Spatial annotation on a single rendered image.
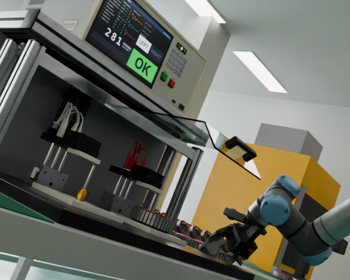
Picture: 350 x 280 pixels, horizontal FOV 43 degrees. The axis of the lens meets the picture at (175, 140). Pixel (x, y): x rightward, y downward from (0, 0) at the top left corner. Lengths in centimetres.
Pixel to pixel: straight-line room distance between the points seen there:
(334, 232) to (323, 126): 575
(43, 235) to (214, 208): 440
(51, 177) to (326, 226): 69
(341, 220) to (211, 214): 386
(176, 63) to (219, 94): 678
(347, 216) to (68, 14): 86
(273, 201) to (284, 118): 607
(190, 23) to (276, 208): 473
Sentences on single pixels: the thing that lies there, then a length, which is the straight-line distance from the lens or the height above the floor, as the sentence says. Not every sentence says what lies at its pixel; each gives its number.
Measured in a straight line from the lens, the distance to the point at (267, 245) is 460.
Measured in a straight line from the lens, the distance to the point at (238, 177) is 495.
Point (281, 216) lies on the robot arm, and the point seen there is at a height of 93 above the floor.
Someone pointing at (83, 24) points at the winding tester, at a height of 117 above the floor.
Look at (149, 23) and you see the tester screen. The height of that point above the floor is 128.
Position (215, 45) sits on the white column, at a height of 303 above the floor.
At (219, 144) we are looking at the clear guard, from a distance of 106.
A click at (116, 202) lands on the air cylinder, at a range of 122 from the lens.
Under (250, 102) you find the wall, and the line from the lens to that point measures 765.
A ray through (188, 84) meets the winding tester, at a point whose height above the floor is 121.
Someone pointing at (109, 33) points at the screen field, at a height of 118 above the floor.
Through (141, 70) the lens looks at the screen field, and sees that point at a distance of 121.
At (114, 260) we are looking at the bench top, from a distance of 73.
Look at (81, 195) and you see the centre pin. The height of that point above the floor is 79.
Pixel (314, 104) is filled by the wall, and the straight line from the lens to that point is 713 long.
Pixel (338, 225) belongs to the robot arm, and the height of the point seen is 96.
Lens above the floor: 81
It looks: 10 degrees up
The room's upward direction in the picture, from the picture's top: 22 degrees clockwise
